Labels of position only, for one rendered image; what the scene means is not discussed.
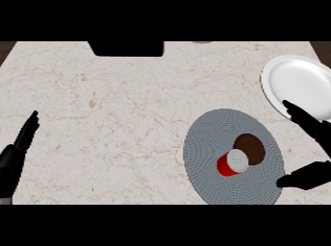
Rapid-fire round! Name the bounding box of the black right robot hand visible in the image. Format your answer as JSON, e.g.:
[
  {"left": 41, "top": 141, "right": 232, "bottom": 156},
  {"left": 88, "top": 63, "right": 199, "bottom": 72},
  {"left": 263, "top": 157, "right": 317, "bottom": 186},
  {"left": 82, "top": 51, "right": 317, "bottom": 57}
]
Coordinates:
[{"left": 276, "top": 99, "right": 331, "bottom": 191}]

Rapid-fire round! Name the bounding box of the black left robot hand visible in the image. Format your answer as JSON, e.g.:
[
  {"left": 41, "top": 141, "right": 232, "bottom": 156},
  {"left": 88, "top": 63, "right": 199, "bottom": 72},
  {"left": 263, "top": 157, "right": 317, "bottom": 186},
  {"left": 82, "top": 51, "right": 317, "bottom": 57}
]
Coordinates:
[{"left": 0, "top": 110, "right": 41, "bottom": 202}]

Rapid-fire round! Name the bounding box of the white round plate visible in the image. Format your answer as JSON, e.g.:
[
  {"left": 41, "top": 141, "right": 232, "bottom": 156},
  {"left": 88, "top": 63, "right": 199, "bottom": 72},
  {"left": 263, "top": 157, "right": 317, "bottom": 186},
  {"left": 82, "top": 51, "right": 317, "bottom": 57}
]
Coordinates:
[{"left": 258, "top": 54, "right": 331, "bottom": 128}]

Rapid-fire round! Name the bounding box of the grey round woven placemat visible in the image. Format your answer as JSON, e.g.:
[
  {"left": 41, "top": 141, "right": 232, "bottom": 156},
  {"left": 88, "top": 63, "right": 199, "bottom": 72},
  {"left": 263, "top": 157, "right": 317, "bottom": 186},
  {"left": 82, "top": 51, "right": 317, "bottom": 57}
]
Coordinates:
[{"left": 181, "top": 108, "right": 285, "bottom": 206}]

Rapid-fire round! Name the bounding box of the black box appliance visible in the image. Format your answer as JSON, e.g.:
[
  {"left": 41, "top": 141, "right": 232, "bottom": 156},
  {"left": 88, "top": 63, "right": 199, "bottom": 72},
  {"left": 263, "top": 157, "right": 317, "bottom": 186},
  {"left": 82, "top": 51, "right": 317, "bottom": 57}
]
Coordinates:
[{"left": 87, "top": 40, "right": 165, "bottom": 59}]

